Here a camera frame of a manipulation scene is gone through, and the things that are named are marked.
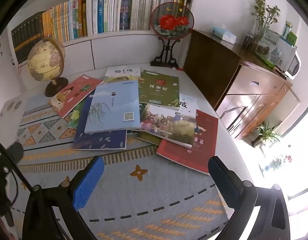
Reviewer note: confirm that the salmon red cartoon child book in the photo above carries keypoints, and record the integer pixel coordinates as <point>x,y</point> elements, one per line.
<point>76,92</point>

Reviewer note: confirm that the light blue patterned table mat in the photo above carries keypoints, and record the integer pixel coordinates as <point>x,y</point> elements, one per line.
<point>144,187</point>

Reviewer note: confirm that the olive green leafy book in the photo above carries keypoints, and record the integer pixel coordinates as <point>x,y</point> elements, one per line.
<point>147,138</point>

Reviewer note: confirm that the olive green butterfly book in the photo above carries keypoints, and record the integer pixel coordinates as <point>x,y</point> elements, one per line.
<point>159,90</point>

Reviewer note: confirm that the row of orange spined books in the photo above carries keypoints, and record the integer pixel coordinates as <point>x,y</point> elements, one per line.
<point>63,20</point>

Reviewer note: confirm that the navy blue book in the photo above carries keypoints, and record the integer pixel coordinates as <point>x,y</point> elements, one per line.
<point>98,140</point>

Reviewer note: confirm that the white bookshelf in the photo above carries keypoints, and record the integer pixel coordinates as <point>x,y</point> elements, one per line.
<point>113,50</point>

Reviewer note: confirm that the green white product box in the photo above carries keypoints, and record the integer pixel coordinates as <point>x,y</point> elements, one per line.
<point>266,46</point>

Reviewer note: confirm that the potted green plant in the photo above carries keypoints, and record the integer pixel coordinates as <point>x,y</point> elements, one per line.
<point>266,132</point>

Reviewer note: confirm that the light blue tissue box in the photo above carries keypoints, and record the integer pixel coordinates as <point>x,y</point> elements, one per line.
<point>225,33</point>

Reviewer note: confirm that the white book with yellow illustration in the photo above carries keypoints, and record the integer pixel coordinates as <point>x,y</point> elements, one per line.
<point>123,72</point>

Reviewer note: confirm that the small white monitor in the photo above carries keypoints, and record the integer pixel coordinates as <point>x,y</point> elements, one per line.
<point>294,65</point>

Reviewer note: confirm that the brown wooden cabinet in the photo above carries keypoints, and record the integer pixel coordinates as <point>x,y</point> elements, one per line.
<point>244,87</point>

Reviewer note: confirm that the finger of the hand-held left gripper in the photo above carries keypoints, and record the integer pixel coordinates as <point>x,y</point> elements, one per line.
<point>15,152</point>

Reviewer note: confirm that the light blue willow book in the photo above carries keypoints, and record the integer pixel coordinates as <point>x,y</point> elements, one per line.
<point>111,110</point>

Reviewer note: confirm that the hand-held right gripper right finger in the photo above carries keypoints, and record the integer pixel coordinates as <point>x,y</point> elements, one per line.
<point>220,180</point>

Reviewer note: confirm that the small flowering plant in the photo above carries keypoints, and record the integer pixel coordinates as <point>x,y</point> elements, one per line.
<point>276,161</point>

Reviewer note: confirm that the dark green leafy book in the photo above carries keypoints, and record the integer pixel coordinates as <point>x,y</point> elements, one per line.
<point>76,116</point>

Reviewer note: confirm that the red tassel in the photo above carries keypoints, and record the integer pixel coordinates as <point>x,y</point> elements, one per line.
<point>177,68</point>

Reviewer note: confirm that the row of black volumes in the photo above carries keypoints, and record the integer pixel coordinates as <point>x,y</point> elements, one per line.
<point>26,37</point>

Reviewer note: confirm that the row of pale spined books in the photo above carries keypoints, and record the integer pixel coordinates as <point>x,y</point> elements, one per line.
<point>133,12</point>

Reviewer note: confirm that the round embroidered flower fan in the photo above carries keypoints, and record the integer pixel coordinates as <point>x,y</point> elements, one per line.
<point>171,21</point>

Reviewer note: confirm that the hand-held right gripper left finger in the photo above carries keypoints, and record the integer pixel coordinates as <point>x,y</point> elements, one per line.
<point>90,185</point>

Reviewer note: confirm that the white book with farm illustration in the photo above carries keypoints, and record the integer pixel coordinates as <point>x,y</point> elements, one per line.
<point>169,122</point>

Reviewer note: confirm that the antique beige desk globe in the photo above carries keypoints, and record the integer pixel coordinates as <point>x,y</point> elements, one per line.
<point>43,60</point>

